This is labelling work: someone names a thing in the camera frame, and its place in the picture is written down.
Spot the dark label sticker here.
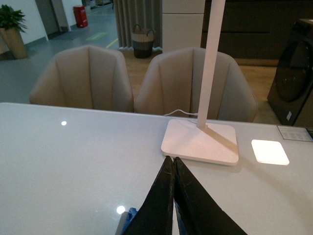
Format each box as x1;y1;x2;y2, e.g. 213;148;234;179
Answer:
277;126;313;142

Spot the red trash bin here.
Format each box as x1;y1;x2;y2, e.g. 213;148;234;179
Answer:
73;5;88;28

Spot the woven laundry basket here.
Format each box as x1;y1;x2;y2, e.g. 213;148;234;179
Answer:
131;24;155;59

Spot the gray curtain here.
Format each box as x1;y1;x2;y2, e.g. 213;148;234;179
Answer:
113;0;163;51

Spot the green potted plant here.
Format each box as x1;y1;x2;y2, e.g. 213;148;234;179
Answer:
0;4;28;59

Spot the beige right chair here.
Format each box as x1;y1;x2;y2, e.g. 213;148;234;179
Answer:
134;47;258;122

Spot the blue plastic part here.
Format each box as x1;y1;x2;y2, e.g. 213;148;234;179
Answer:
120;208;188;235

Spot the white desk lamp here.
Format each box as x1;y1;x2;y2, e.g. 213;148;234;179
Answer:
160;0;240;166

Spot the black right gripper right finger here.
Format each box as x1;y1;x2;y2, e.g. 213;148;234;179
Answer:
174;157;246;235

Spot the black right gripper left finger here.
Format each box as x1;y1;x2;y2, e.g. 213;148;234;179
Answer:
125;156;175;235

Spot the white lamp cable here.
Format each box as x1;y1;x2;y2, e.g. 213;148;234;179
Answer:
163;109;199;117

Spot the beige chair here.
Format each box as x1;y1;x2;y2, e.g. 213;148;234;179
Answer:
29;45;134;112
134;47;258;122

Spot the beige left chair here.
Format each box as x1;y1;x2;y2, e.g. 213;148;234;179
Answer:
29;45;134;112

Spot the gray square hollow base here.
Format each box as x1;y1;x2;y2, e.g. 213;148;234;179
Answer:
115;211;128;235

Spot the white cabinet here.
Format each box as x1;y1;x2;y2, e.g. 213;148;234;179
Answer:
162;0;205;52

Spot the dark kitchen counter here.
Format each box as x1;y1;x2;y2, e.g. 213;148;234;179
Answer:
201;0;313;66

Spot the dark washing machine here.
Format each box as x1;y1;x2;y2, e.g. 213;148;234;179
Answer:
267;19;313;126

